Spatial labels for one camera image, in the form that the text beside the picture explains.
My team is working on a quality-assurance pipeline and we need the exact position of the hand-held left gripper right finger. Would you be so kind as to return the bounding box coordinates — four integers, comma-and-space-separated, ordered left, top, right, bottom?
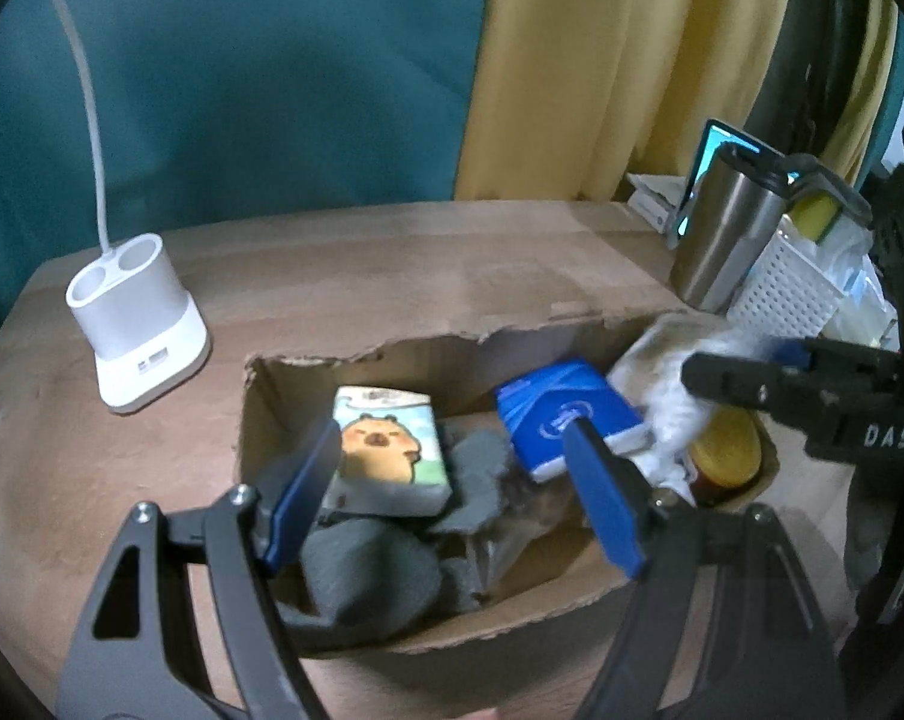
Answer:
563, 418, 846, 720

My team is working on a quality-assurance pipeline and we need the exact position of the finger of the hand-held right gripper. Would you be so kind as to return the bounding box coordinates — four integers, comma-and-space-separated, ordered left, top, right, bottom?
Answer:
680, 351, 824, 430
770, 337, 903, 380

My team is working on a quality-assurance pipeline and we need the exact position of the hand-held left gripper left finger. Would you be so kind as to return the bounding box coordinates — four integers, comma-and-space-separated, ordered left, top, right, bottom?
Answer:
58, 414, 344, 720

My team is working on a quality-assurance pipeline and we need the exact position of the gold lid can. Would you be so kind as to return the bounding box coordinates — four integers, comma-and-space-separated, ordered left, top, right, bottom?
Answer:
687, 409, 764, 507

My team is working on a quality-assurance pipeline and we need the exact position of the clear snack bag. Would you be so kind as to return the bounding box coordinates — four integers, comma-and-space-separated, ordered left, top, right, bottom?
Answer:
482, 480, 595, 586

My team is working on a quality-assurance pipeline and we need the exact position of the white cloth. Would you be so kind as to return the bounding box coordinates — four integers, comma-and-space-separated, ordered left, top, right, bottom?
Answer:
609, 315, 779, 488

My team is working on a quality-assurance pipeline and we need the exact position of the cartoon print tissue packet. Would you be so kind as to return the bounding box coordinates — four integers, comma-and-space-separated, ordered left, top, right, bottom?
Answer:
324, 386, 456, 517

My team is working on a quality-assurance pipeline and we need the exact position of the grey knit glove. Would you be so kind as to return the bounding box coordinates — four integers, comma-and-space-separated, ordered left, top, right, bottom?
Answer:
298, 514, 445, 650
422, 431, 516, 533

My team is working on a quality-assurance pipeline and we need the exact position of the blue tissue packet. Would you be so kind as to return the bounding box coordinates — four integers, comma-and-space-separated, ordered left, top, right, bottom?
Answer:
494, 360, 651, 482

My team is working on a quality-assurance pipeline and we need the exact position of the cardboard box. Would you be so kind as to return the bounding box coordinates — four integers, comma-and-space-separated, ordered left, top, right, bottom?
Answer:
234, 307, 783, 657

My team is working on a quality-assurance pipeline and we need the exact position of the white plastic basket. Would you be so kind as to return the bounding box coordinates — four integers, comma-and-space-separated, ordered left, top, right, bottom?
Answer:
725, 229, 854, 338

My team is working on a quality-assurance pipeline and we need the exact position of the clear plastic bag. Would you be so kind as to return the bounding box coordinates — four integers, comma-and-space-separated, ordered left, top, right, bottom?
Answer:
819, 225, 899, 350

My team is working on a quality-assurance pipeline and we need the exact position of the steel tumbler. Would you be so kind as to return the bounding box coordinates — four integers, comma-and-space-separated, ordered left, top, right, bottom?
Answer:
669, 142, 790, 312

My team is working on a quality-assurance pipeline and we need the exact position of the yellow sponge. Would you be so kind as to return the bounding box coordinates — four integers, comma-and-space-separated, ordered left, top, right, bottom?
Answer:
789, 193, 846, 245

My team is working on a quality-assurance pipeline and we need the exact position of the white carton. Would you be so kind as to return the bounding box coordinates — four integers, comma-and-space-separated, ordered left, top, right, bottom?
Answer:
627, 172, 696, 233

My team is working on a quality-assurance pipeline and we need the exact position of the white desk lamp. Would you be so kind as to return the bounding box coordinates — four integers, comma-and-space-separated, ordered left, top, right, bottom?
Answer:
43, 0, 211, 415

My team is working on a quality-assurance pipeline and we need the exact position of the yellow curtain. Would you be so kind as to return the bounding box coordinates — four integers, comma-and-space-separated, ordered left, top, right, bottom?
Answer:
827, 0, 903, 181
455, 0, 798, 203

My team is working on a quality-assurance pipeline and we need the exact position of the teal curtain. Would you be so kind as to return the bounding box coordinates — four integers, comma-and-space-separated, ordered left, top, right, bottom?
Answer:
0, 0, 490, 361

